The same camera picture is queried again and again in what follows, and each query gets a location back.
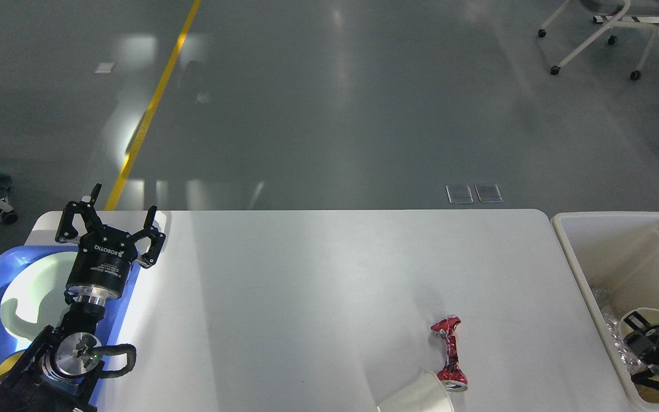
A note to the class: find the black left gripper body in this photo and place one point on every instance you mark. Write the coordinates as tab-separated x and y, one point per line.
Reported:
101	265

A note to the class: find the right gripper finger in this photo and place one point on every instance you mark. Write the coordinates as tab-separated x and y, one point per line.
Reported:
641	320
642	344

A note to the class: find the foil sheet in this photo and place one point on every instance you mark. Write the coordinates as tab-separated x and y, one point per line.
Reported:
612	317

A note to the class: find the dark grey mug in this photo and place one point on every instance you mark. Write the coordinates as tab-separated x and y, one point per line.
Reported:
9	363

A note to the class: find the crushed red soda can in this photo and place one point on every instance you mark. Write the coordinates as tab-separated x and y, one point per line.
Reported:
450	375

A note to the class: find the white paper cup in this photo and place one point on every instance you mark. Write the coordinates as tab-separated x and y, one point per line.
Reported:
649	314
425	392

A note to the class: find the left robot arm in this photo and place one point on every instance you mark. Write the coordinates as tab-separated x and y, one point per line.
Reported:
61	368

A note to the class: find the beige waste bin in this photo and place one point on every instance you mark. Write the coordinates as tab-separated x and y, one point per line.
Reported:
617	251

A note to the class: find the floor outlet cover right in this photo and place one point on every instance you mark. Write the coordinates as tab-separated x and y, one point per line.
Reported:
489	193

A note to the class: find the floor outlet cover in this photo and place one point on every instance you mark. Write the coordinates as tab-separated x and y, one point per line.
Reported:
460	194
489	193

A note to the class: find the floor outlet cover left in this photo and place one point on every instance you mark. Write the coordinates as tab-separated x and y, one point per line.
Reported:
460	194

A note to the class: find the white office chair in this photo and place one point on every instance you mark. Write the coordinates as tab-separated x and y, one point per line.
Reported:
625	14

